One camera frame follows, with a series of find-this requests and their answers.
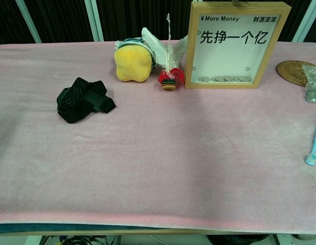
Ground round woven rattan coaster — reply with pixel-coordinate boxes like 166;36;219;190
276;60;316;87

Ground white feather shuttlecock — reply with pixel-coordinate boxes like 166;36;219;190
141;13;189;91

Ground clear plastic bag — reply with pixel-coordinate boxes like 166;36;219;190
302;64;316;104

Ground yellow plush toy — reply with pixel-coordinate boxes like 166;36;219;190
114;37;156;83

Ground black folded cloth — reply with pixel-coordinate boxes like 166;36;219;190
57;77;117;125

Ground pink table cloth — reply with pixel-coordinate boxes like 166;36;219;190
0;40;316;235

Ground dark teal under cloth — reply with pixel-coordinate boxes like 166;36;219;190
0;223;161;234

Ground wooden frame money box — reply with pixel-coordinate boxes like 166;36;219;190
185;2;293;90

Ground pale teal partition post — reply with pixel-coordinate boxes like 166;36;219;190
292;0;316;43
15;0;43;43
85;0;105;42

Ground black cables on floor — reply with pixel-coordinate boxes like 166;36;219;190
42;234;118;245

